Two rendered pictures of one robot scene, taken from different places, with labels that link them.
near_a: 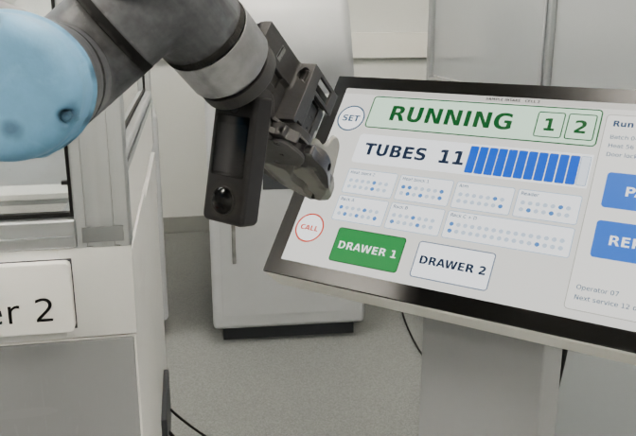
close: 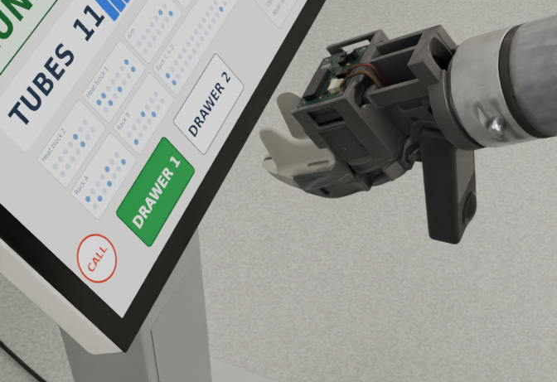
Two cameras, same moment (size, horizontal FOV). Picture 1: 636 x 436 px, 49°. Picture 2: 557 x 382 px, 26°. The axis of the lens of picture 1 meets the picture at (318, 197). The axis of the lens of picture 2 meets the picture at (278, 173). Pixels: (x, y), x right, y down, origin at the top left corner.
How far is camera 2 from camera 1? 1.14 m
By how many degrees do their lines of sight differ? 84
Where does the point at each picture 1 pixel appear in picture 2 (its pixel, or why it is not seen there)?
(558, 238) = not seen: outside the picture
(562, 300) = (273, 26)
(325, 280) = (171, 263)
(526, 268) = (238, 34)
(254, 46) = not seen: hidden behind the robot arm
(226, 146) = (463, 166)
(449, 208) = (149, 66)
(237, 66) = not seen: hidden behind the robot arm
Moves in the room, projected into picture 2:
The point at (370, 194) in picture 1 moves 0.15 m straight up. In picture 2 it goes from (89, 150) to (64, 21)
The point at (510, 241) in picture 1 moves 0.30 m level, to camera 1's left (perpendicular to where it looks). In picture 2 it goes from (209, 30) to (252, 301)
